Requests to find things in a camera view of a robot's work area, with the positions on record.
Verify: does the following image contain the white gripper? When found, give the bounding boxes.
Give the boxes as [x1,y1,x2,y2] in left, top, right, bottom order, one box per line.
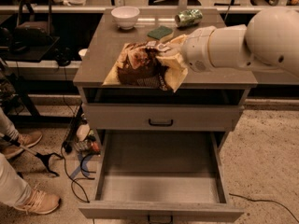
[157,26,216,72]

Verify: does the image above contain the brown chip bag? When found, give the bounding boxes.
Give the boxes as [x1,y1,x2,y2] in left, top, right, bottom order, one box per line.
[104,35,188,92]

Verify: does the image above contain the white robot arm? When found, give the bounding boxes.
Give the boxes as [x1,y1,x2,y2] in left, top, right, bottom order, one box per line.
[157,7,299,77]

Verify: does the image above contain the grey drawer cabinet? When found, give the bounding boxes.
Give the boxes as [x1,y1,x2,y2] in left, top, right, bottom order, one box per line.
[74,7,257,147]

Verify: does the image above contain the closed top drawer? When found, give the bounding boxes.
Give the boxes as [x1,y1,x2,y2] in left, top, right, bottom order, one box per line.
[82,104,243,132]

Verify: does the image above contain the open middle drawer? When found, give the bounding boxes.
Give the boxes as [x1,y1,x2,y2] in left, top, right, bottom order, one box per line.
[78,131,243,224]

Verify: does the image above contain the black bag on shelf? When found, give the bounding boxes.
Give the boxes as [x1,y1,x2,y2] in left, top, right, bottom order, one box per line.
[13,0,53,47]

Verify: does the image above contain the green yellow sponge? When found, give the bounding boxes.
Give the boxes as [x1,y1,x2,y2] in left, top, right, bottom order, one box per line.
[147,26,174,43]

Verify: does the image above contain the crushed green soda can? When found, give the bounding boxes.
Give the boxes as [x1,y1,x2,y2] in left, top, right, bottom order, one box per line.
[175,9,203,28]

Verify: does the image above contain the white ceramic bowl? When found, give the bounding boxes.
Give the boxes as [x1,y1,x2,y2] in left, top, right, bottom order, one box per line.
[111,6,140,30]

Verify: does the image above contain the white paper cup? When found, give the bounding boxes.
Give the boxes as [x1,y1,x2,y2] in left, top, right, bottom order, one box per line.
[78,49,88,59]

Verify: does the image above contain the black headphones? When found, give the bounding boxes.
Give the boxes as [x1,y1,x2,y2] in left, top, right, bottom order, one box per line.
[53,48,72,67]

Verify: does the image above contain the black side table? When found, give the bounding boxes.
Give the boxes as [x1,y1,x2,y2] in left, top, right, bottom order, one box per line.
[0,36,59,118]

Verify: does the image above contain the tan sneaker far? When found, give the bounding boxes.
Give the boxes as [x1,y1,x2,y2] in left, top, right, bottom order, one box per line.
[0,131,43,160]

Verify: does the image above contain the tan sneaker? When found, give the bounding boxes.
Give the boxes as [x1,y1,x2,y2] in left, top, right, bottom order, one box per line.
[0,131,43,160]
[15,189,61,215]

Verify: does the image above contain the light trouser leg far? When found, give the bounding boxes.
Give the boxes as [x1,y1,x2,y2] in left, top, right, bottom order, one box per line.
[0,108,19,139]

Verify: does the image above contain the light trouser leg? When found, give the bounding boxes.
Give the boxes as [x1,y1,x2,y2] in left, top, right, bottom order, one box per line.
[0,108,19,139]
[0,154,32,206]

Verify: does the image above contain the black grabber tool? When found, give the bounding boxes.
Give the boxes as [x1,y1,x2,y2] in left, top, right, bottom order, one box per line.
[0,133,62,176]

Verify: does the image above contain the tan sneaker near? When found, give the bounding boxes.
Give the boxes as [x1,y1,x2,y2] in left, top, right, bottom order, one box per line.
[15,189,61,215]

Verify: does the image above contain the light trouser leg near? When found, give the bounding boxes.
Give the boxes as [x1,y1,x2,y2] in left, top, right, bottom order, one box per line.
[0,154,32,206]

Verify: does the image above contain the black floor cable left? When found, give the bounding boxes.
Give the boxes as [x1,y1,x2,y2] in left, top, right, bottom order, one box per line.
[60,140,97,203]

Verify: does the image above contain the black floor cable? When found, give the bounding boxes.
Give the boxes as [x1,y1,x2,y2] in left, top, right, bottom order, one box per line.
[228,192,299,223]
[60,140,97,203]

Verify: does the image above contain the black floor cable right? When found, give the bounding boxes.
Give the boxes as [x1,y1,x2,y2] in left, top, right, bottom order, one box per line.
[228,192,299,223]

